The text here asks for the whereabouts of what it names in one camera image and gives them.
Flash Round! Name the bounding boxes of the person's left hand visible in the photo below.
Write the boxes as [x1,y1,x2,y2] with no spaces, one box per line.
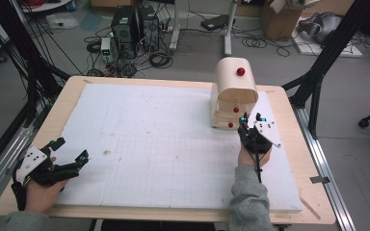
[23,156,70,215]

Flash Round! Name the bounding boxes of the white stand leg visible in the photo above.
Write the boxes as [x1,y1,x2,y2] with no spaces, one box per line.
[223,0,239,57]
[169,0,183,53]

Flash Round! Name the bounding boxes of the coiled black cable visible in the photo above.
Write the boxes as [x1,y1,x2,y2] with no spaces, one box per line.
[148,51,174,69]
[86,39,103,54]

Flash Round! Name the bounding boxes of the black metal frame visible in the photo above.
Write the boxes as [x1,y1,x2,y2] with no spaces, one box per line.
[281,0,370,140]
[0,0,72,129]

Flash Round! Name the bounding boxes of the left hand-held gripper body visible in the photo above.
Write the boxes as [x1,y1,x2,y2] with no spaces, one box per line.
[11,141,81,188]

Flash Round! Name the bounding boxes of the slim black computer tower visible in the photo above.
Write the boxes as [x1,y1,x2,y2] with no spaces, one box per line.
[137,5,161,53]

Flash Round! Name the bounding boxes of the large black computer tower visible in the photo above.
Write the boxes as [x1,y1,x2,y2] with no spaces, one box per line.
[110,7,139,60]

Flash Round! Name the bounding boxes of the open cardboard box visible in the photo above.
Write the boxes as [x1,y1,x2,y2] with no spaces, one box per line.
[260,0,304,41]

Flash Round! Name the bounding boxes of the loose black floor cables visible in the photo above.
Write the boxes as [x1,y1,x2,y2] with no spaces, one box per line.
[236,26,292,58]

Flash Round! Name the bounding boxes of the person's right hand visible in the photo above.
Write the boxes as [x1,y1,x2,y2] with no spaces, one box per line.
[236,145,273,168]

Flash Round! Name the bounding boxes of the black gripper strap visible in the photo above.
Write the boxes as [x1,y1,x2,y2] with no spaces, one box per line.
[11,167,29,212]

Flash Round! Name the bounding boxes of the white gridded board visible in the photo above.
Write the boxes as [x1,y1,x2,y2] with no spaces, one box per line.
[55,84,304,214]

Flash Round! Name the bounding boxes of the wooden table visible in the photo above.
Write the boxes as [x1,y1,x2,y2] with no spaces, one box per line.
[0,75,337,226]

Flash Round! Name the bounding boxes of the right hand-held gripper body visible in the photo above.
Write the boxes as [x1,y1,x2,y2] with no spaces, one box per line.
[237,112,283,155]

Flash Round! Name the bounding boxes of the grey tape piece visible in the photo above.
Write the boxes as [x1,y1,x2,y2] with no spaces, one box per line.
[309,175,331,185]

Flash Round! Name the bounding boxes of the aluminium rail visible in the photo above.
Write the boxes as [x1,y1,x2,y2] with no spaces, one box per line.
[290,104,357,231]
[0,124,35,210]

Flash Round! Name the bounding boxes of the black flat device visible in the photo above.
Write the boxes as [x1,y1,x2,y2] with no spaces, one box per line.
[200,13,236,32]

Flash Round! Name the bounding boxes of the white floor panel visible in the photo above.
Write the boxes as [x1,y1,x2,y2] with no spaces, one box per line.
[290,31,363,59]

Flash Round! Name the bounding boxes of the grey bag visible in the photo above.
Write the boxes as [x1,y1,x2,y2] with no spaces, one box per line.
[296,12,344,44]

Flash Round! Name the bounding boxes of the small white power unit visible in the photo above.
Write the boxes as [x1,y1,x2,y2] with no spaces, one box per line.
[99,37,114,64]

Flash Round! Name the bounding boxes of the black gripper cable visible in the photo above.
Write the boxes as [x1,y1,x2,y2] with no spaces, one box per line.
[252,150,264,185]

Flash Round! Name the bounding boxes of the wooden roll-top cabinet red knobs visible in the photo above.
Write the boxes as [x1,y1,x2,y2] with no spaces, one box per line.
[209,57,259,131]

